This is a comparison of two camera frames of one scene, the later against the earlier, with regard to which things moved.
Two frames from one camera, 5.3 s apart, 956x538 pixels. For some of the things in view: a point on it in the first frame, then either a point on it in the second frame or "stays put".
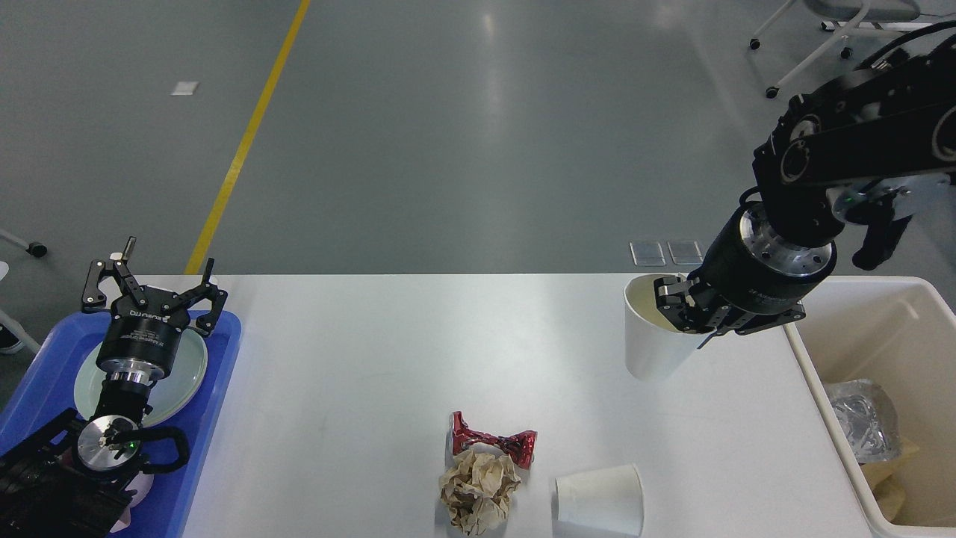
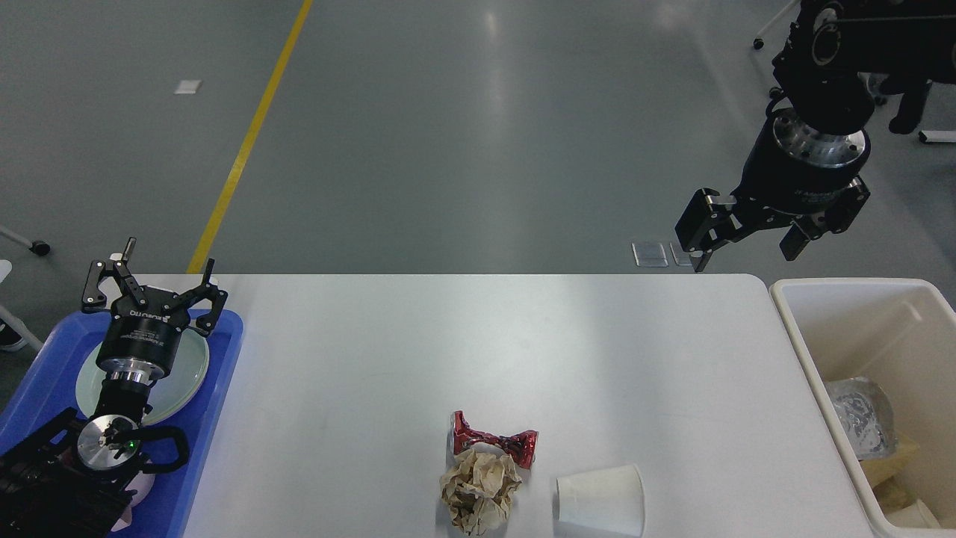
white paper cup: x=656 y=350 -> x=917 y=515
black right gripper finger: x=742 y=322 -> x=832 y=220
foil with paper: x=868 y=415 stays put
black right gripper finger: x=686 y=305 -> x=709 y=222
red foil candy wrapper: x=520 y=446 stays put
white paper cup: x=611 y=499 stays put
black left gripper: x=140 y=342 stays put
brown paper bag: x=889 y=495 stays put
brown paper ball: x=476 y=489 stays put
